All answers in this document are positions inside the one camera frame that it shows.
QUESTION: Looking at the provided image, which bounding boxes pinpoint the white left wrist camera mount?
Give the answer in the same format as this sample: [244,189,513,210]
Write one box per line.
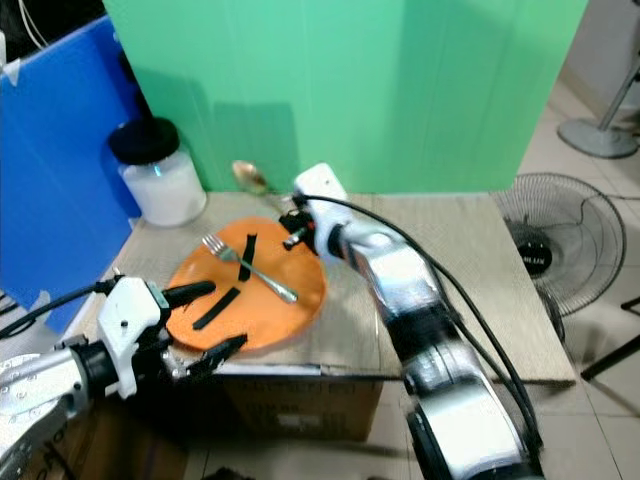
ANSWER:
[97,277,170,399]

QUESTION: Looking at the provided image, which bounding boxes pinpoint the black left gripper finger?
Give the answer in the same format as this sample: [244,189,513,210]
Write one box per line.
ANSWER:
[188,334,250,377]
[166,281,219,307]

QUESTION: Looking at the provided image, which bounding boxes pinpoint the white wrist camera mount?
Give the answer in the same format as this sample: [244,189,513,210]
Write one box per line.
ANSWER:
[97,277,170,399]
[292,162,353,262]

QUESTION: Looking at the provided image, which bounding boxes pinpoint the grey round stand base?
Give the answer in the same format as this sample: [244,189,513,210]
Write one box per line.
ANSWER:
[557,60,640,161]

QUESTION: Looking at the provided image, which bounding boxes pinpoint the blue plastic board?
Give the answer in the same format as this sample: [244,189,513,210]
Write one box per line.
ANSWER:
[0,14,145,336]

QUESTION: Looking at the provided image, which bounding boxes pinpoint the golden metal spoon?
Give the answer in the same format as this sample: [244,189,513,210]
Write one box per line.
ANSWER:
[232,160,287,215]

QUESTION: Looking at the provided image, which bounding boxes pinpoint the silver metal fork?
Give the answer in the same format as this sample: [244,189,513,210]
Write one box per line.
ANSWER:
[201,234,300,305]

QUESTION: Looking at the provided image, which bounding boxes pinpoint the short black tape strip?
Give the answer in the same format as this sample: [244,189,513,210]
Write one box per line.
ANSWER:
[239,234,259,283]

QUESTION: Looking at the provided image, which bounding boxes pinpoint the long black tape strip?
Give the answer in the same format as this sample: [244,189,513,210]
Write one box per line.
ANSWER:
[192,286,243,331]

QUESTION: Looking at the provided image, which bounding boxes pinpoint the white jar with black lid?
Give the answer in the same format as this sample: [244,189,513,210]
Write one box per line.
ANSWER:
[108,116,210,230]

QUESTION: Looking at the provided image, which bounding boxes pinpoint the black floor fan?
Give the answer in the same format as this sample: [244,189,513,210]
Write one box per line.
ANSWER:
[491,171,628,346]

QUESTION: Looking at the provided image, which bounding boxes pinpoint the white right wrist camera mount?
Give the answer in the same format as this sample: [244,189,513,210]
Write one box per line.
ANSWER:
[292,162,353,262]

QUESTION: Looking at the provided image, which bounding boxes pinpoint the orange plate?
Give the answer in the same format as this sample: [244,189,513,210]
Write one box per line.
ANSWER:
[165,217,328,354]

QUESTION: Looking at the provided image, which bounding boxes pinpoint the brown cardboard box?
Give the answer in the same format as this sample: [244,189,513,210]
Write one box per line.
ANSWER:
[218,376,385,444]

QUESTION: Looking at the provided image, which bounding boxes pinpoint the green backdrop board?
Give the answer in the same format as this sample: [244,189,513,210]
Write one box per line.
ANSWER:
[102,0,590,195]

